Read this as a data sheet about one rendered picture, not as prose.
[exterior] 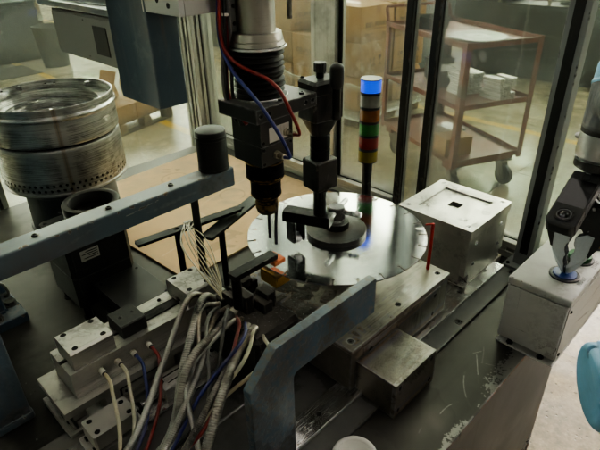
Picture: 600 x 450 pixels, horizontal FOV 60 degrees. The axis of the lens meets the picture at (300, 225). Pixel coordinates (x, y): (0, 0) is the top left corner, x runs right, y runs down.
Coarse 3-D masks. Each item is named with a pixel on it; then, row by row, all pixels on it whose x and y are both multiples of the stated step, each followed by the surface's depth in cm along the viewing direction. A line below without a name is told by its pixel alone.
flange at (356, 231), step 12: (348, 216) 99; (312, 228) 96; (336, 228) 93; (348, 228) 95; (360, 228) 95; (312, 240) 93; (324, 240) 92; (336, 240) 92; (348, 240) 92; (360, 240) 93
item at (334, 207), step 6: (312, 204) 95; (330, 204) 94; (336, 204) 94; (342, 204) 94; (330, 210) 93; (336, 210) 92; (342, 210) 93; (348, 210) 93; (336, 216) 93; (342, 216) 94; (354, 216) 92; (360, 216) 92; (336, 222) 94
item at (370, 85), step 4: (364, 76) 112; (368, 76) 112; (372, 76) 112; (376, 76) 112; (364, 80) 110; (368, 80) 109; (372, 80) 109; (376, 80) 109; (380, 80) 110; (364, 84) 110; (368, 84) 110; (372, 84) 110; (376, 84) 110; (380, 84) 111; (364, 88) 111; (368, 88) 110; (372, 88) 110; (376, 88) 110; (380, 88) 111; (364, 92) 111; (368, 92) 110; (372, 92) 110; (376, 92) 111; (380, 92) 111
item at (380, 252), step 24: (336, 192) 110; (264, 216) 102; (384, 216) 101; (408, 216) 101; (264, 240) 94; (288, 240) 94; (384, 240) 93; (408, 240) 93; (288, 264) 87; (312, 264) 87; (336, 264) 87; (360, 264) 87; (384, 264) 87; (408, 264) 86
